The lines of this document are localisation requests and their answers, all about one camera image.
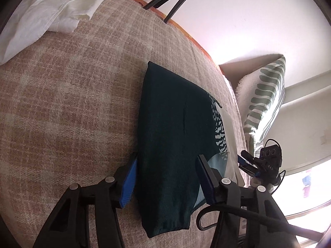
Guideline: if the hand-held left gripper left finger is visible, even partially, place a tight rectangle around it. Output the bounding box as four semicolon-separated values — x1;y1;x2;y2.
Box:
32;152;139;248

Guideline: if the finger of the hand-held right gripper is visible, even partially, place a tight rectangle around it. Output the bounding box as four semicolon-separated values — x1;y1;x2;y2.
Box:
237;160;261;178
241;150;259;164

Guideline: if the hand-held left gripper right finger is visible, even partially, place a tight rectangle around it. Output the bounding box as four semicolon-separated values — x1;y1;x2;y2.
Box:
197;154;293;248

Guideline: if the dark green cloth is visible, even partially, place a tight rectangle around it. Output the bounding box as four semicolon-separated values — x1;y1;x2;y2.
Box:
136;61;242;238

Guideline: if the person's right hand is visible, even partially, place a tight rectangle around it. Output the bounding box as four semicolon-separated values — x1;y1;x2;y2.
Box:
249;177;276;193

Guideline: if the bright window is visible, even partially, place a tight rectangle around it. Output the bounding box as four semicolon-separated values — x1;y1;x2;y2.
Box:
274;157;331;217

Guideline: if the green striped white cover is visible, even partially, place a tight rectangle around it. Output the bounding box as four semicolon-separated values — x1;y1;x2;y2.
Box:
218;55;286;158

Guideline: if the beige checked blanket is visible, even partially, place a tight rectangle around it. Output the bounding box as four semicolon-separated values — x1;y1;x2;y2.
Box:
0;0;246;248

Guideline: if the black tripod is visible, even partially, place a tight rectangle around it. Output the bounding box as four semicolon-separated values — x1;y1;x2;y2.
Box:
143;0;210;24

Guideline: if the white folded cloth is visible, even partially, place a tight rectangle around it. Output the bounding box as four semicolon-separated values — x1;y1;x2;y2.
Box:
0;0;115;66

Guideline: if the thick black cable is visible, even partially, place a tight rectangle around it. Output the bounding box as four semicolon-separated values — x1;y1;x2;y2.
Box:
197;204;324;241

